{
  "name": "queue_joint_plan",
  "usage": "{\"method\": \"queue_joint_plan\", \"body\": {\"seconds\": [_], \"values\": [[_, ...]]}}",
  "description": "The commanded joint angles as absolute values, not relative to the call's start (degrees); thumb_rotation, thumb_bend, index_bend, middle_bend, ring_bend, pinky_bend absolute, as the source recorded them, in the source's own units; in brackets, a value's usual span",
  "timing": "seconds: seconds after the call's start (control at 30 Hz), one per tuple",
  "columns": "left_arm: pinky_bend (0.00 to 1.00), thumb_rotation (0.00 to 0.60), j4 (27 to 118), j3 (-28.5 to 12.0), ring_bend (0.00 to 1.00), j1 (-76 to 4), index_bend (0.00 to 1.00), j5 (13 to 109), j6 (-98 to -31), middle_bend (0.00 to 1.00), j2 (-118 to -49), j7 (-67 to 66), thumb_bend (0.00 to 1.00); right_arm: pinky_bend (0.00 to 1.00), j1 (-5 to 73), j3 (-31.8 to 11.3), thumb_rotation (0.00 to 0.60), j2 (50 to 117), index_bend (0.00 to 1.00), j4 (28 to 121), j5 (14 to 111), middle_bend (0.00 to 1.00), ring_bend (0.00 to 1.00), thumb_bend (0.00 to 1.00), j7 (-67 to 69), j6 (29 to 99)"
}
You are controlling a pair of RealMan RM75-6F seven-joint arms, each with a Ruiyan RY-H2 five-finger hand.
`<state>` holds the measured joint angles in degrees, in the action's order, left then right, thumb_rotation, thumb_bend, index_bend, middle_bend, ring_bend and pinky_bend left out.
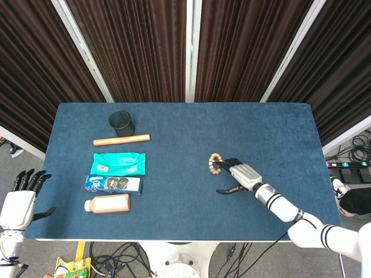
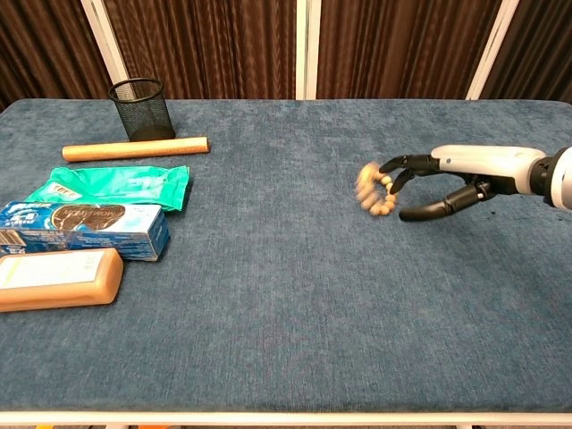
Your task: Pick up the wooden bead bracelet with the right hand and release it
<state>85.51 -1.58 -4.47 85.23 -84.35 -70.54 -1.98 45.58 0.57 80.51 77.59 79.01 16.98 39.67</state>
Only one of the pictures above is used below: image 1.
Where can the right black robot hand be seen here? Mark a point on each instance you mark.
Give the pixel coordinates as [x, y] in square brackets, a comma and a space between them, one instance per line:
[246, 175]

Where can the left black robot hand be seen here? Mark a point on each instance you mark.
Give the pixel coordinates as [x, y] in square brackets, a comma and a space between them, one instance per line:
[17, 210]

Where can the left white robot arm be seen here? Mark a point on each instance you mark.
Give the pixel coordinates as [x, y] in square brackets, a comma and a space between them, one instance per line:
[8, 240]

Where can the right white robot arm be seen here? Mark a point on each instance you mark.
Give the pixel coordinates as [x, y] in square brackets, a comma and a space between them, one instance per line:
[284, 207]

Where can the blue table cloth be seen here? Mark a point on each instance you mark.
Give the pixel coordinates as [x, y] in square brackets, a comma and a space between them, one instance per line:
[174, 208]

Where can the yellow green snack bag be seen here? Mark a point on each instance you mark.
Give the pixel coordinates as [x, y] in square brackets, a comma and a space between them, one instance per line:
[72, 267]

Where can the white sneaker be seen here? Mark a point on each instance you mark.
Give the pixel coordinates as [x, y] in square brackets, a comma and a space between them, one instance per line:
[337, 188]

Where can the brown drink bottle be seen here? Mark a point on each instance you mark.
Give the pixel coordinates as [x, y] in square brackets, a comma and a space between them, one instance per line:
[110, 204]

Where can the black foot pedal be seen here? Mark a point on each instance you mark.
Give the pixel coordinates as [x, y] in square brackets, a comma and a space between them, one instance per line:
[349, 175]
[365, 174]

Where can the black power strip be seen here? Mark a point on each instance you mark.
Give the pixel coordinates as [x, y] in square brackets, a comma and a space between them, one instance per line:
[352, 164]

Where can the blue cookie box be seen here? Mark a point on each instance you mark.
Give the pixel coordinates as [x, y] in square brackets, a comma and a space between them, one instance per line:
[133, 185]

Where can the green snack pouch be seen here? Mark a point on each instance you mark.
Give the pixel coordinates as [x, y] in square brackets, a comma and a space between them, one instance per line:
[121, 162]

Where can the black trouser leg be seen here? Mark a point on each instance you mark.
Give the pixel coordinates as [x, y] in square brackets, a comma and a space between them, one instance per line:
[358, 201]

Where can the wooden rolling stick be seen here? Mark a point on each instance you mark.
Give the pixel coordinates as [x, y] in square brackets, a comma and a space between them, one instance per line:
[121, 140]

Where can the brown pleated curtain panel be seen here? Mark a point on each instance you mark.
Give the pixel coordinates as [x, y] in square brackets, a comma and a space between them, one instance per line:
[32, 72]
[342, 72]
[243, 49]
[136, 49]

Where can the black mesh pen cup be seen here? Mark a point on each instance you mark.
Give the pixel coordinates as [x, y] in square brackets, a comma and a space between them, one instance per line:
[125, 129]

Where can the white partition bottom rail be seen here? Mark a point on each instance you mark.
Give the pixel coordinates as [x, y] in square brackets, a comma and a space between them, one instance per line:
[23, 143]
[347, 134]

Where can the white round pedestal base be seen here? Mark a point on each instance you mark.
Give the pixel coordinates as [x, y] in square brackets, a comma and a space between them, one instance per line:
[179, 260]

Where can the white partition post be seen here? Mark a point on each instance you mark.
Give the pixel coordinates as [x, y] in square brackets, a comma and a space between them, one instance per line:
[84, 52]
[292, 52]
[192, 52]

